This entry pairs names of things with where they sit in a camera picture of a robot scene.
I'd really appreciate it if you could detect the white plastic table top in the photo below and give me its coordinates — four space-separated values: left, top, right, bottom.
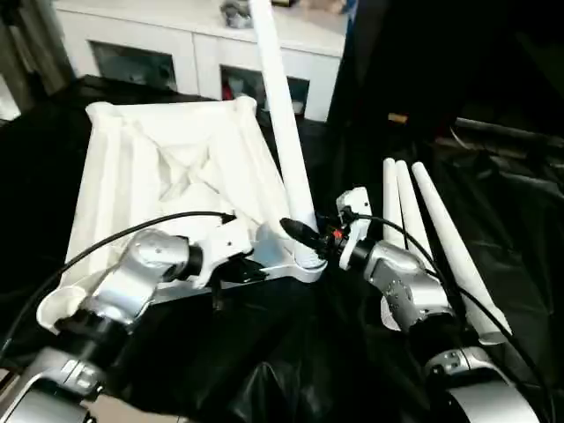
35 97 330 335

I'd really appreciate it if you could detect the white plastic table leg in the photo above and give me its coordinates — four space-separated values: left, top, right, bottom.
411 161 513 347
394 160 443 293
382 159 410 332
249 0 326 267

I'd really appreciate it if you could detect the black plastic mat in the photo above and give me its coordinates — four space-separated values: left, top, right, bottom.
0 75 564 423

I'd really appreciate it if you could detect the long black bar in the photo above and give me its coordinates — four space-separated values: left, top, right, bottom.
454 116 564 160

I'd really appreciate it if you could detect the white cabinet with glass doors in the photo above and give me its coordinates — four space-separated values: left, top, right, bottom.
51 0 349 122

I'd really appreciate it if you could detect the grey object on cabinet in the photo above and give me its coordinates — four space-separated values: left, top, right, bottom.
220 0 255 27

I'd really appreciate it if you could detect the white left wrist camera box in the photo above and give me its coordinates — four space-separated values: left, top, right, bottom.
197 215 258 288

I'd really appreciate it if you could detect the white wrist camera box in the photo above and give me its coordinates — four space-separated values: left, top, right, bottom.
334 186 375 271
197 215 258 288

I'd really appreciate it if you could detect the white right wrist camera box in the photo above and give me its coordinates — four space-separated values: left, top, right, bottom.
334 186 375 271

